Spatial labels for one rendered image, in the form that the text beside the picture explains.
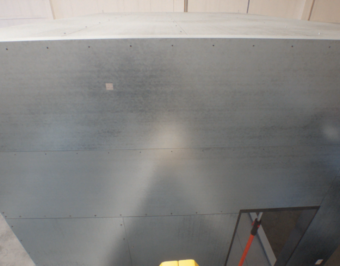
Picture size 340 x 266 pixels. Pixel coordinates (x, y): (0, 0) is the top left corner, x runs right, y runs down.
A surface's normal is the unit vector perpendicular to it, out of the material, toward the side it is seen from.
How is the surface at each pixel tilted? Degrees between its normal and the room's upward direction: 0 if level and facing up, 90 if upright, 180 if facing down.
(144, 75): 90
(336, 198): 90
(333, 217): 90
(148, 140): 90
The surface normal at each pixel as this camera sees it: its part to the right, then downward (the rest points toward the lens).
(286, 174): 0.04, 0.52
